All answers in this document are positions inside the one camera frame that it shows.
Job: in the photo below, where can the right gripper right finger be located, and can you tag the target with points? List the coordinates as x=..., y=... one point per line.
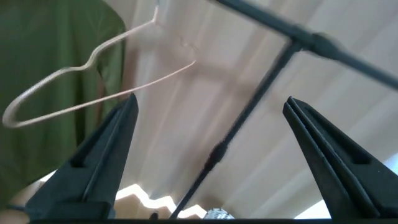
x=351, y=180

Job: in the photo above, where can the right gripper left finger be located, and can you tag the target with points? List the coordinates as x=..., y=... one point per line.
x=93, y=174

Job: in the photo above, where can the pink clothes hanger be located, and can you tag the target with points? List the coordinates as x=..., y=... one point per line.
x=40, y=83

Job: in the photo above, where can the green long-sleeved shirt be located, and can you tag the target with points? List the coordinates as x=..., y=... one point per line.
x=46, y=37

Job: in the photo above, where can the white laundry basket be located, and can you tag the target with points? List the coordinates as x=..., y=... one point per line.
x=217, y=214

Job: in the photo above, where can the black clothes rack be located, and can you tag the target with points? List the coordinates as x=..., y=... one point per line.
x=323, y=45

